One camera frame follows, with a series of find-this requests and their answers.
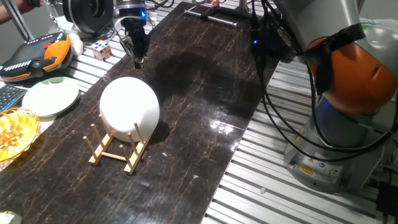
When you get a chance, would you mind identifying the black computer keyboard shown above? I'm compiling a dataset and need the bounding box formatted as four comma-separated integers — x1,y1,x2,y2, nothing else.
0,84,28,113

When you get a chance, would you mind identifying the dark marble pattern mat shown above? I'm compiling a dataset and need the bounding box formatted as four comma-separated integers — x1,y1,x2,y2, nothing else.
0,1,280,224

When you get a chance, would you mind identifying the white rounded plastic object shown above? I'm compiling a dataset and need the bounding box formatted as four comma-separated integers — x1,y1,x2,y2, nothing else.
68,32,85,57

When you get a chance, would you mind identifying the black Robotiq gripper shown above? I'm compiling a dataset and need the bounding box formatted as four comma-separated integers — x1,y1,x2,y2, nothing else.
119,8,149,70

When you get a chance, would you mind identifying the pale green plate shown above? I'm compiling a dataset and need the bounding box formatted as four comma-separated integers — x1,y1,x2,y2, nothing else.
21,77,80,118

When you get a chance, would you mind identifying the wooden dish rack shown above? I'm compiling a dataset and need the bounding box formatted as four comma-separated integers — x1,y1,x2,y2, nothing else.
82,113,153,176

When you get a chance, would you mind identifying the black orange teach pendant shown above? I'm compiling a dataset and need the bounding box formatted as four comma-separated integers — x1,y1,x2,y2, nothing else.
0,32,73,83

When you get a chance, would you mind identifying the white round dish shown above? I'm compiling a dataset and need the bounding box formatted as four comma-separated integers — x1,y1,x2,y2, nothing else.
99,76,161,143

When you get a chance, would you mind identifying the person's left hand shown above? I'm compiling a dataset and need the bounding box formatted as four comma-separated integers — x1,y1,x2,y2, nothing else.
15,0,43,13

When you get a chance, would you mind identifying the silver metal rod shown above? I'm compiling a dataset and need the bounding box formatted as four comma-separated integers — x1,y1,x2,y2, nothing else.
184,9,239,28

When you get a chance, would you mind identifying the black filament spool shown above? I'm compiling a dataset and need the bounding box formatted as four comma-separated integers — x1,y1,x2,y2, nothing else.
61,0,115,35

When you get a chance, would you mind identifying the person's left forearm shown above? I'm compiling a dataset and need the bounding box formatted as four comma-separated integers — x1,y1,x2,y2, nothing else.
0,4,22,25

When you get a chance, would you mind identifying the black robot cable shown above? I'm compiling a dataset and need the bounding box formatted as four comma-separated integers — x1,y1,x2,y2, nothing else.
250,0,398,162
257,0,398,155

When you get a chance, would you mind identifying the yellow wicker basket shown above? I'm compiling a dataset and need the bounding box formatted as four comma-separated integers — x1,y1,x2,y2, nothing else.
0,107,43,170

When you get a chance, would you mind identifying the Rubik's cube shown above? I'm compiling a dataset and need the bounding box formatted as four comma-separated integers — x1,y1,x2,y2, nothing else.
90,39,113,62

